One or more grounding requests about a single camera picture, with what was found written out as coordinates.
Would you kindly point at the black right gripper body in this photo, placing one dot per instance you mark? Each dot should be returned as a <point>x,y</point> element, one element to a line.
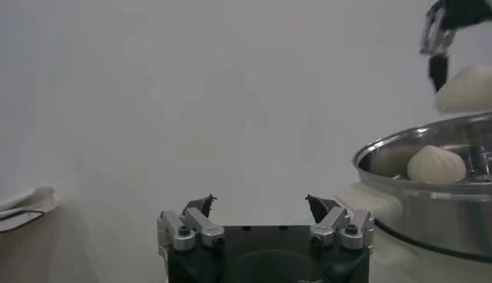
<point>469,13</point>

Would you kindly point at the white steamed baozi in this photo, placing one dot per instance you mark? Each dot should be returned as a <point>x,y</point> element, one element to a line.
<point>436,167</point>
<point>469,92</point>

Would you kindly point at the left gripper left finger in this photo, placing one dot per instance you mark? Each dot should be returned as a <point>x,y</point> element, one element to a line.
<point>200,227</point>

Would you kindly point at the stainless steel steamer basket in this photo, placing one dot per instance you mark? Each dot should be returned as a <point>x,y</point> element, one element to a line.
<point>430,215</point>

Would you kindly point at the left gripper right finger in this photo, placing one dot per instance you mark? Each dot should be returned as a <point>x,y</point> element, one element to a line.
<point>330,225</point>

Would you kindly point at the white folded cloth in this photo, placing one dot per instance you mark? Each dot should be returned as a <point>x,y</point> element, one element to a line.
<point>34,200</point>

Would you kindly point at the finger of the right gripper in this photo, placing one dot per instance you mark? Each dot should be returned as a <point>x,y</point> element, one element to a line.
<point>438,73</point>

